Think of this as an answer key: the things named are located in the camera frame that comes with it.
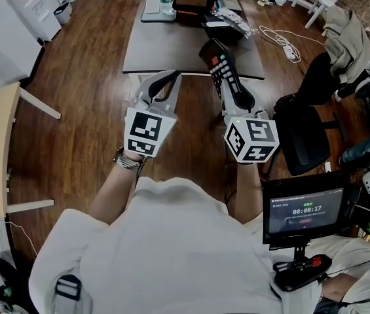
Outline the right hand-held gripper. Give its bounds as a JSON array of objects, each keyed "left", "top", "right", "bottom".
[{"left": 219, "top": 76, "right": 282, "bottom": 165}]

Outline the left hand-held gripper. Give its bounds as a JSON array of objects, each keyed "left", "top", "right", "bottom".
[{"left": 124, "top": 70, "right": 183, "bottom": 158}]

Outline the black calculator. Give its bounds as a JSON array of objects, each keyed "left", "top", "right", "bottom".
[{"left": 198, "top": 38, "right": 243, "bottom": 103}]

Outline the person's right forearm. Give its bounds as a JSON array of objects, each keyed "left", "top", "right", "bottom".
[{"left": 232, "top": 161, "right": 265, "bottom": 226}]

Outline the person's left forearm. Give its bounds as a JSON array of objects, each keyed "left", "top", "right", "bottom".
[{"left": 87, "top": 151, "right": 147, "bottom": 224}]

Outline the black box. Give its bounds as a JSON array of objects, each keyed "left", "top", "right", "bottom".
[{"left": 200, "top": 20, "right": 246, "bottom": 47}]

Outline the black armrest office chair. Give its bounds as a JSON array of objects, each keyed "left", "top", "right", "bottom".
[{"left": 273, "top": 92, "right": 349, "bottom": 177}]

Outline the grey-teal tray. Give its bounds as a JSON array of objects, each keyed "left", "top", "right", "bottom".
[{"left": 139, "top": 0, "right": 177, "bottom": 24}]

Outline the clear bag white device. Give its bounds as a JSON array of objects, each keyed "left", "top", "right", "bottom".
[{"left": 210, "top": 7, "right": 259, "bottom": 41}]

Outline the metal wristwatch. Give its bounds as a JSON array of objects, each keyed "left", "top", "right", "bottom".
[{"left": 112, "top": 147, "right": 145, "bottom": 172}]

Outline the black high-back chair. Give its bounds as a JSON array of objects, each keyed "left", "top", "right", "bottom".
[{"left": 297, "top": 51, "right": 340, "bottom": 95}]

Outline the white flat case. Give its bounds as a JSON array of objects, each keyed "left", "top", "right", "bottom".
[{"left": 145, "top": 0, "right": 162, "bottom": 14}]

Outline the grey box round imprint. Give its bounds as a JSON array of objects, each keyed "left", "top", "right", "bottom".
[{"left": 217, "top": 0, "right": 245, "bottom": 13}]

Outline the beige coat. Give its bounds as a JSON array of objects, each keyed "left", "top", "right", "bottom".
[{"left": 321, "top": 6, "right": 370, "bottom": 85}]

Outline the small waste bin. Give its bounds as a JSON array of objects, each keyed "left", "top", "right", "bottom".
[{"left": 52, "top": 1, "right": 74, "bottom": 26}]

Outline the black screen monitor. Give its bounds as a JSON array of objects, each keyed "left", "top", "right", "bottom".
[{"left": 261, "top": 171, "right": 352, "bottom": 247}]

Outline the white water dispenser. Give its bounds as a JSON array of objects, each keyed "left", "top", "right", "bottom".
[{"left": 5, "top": 0, "right": 63, "bottom": 43}]

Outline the person's white shirt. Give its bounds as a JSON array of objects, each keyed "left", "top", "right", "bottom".
[{"left": 28, "top": 176, "right": 324, "bottom": 314}]

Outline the black controller red button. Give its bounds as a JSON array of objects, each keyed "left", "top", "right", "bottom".
[{"left": 270, "top": 240, "right": 333, "bottom": 293}]

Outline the white cable with adapter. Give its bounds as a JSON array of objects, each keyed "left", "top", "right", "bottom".
[{"left": 257, "top": 24, "right": 303, "bottom": 64}]

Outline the thin white cable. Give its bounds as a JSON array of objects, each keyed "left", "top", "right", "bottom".
[{"left": 3, "top": 220, "right": 39, "bottom": 258}]

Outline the dark strap buckle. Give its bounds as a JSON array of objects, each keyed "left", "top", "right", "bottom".
[{"left": 54, "top": 274, "right": 83, "bottom": 303}]

